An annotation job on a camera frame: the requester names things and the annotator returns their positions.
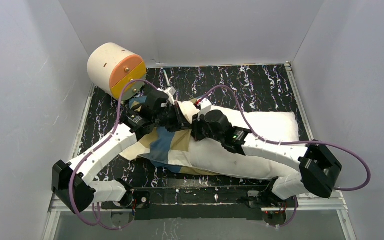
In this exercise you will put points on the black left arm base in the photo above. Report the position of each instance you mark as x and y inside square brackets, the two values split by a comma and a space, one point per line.
[137, 200]

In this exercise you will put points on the white pillow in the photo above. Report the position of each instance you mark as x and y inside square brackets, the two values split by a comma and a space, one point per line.
[260, 161]

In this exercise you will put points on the aluminium table frame rail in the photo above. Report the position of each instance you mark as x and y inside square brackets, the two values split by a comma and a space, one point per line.
[270, 87]

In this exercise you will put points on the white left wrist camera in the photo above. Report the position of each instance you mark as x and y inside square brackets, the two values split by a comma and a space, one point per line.
[170, 91]

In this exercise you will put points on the round cream drawer cabinet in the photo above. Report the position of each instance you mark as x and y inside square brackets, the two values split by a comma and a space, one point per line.
[110, 67]

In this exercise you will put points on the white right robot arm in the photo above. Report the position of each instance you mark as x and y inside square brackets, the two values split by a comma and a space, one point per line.
[317, 167]

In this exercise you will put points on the blue beige white pillowcase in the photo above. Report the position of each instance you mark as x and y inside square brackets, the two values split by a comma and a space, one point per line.
[165, 145]

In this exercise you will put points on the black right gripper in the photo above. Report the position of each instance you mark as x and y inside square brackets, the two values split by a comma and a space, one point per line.
[196, 126]

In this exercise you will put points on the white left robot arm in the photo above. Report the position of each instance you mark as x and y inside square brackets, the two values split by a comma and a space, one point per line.
[74, 183]

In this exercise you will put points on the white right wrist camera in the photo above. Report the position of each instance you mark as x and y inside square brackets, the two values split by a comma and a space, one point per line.
[204, 106]

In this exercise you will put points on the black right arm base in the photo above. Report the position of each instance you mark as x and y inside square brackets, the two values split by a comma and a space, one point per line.
[284, 210]

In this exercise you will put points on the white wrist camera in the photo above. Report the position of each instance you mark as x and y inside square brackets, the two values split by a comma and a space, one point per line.
[170, 91]
[204, 106]

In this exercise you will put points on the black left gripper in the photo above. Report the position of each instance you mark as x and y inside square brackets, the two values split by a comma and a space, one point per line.
[181, 120]

